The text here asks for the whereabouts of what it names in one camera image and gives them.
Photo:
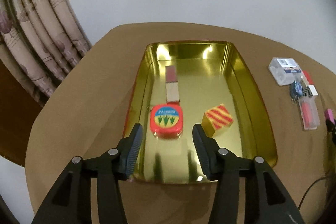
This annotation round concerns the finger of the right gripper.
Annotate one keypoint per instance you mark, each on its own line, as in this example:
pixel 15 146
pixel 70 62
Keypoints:
pixel 331 129

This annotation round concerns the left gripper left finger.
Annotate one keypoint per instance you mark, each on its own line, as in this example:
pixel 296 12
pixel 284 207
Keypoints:
pixel 69 199

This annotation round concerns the clear case with red insert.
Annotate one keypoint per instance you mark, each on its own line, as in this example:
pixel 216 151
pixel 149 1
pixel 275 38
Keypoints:
pixel 309 113

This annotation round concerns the white cube with zigzag side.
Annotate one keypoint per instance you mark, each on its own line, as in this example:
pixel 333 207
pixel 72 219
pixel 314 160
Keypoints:
pixel 310 91

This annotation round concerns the blue patterned keychain case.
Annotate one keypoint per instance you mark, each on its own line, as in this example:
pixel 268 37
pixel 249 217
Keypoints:
pixel 295 91

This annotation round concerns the red rectangular block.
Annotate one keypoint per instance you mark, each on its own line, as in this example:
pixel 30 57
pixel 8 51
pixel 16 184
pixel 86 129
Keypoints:
pixel 307 78

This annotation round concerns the clear plastic floss box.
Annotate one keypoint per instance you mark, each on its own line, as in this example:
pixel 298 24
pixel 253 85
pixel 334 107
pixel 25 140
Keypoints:
pixel 285 70

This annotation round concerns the yellow red striped block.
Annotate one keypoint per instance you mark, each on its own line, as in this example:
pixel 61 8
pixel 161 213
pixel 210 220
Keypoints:
pixel 216 119

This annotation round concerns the red round-cornered tape measure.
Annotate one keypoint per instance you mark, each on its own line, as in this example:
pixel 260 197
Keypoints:
pixel 166 121

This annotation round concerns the magenta rectangular box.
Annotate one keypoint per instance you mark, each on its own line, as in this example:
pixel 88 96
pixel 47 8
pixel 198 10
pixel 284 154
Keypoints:
pixel 329 116

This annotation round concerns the brown wooden cabinet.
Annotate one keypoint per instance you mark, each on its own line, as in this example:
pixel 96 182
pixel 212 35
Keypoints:
pixel 18 112

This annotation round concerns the gold red toffee tin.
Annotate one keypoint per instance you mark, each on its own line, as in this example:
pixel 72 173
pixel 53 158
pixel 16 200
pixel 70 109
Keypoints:
pixel 209 74

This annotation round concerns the beige patterned curtain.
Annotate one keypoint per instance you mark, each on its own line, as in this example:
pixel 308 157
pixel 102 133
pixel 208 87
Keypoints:
pixel 41 42

